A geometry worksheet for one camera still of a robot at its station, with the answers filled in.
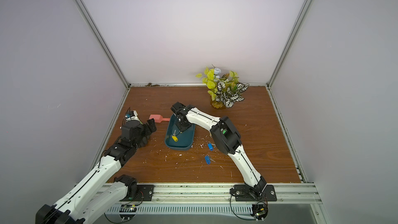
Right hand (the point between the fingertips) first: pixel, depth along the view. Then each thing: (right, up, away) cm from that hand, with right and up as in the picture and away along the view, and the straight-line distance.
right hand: (184, 123), depth 97 cm
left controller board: (-24, -39, -25) cm, 52 cm away
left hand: (-17, +4, -16) cm, 24 cm away
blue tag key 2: (+15, -18, -14) cm, 27 cm away
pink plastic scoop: (-17, +3, +1) cm, 17 cm away
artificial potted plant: (+24, +20, -11) cm, 33 cm away
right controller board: (+39, -36, -27) cm, 59 cm away
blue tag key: (+16, -13, -9) cm, 22 cm away
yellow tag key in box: (-5, -9, -5) cm, 11 cm away
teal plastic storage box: (+2, -8, -9) cm, 12 cm away
